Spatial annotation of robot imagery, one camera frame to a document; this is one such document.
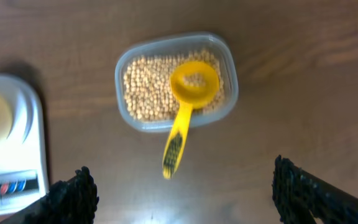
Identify clear plastic container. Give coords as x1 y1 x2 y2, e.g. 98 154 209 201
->
115 32 239 133

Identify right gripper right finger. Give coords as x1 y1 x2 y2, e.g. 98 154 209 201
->
272 156 358 224

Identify yellow measuring scoop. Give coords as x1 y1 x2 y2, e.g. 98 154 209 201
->
162 61 219 179

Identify soybeans in yellow scoop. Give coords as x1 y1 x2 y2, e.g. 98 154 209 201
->
183 73 206 88

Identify pile of soybeans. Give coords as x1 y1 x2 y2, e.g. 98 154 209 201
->
123 49 225 122

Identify white digital kitchen scale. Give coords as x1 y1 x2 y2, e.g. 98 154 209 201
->
0 74 49 215

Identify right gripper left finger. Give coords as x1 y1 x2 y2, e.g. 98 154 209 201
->
0 166 99 224

